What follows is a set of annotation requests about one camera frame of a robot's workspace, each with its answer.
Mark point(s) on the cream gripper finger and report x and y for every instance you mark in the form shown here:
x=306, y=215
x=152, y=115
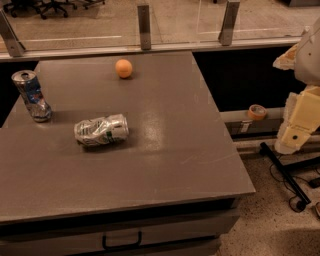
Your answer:
x=301, y=117
x=287, y=60

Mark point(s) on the crushed silver green 7up can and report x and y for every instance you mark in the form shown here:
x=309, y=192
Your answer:
x=102, y=130

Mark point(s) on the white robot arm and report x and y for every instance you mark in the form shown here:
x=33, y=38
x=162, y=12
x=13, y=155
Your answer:
x=307, y=62

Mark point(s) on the black metal stand leg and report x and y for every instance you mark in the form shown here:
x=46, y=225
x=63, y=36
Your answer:
x=303, y=199

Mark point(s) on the grey cabinet drawer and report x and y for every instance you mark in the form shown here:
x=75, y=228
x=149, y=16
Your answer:
x=181, y=235

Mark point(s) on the orange fruit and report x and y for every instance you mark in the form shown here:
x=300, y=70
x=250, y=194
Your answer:
x=123, y=68

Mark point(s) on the black office chair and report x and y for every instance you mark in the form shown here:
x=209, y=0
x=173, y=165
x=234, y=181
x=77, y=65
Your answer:
x=43, y=6

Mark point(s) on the metal bracket right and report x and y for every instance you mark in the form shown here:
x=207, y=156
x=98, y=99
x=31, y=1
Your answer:
x=226, y=34

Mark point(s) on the metal bracket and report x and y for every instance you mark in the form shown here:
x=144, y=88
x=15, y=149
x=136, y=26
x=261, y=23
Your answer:
x=14, y=47
x=226, y=34
x=144, y=27

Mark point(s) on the metal bracket middle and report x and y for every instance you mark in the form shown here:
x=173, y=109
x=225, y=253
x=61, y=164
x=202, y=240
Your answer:
x=144, y=27

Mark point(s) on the black drawer handle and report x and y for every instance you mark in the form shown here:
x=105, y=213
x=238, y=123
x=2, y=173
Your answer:
x=122, y=242

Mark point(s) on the metal bracket left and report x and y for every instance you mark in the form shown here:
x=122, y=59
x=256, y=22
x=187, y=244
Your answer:
x=14, y=47

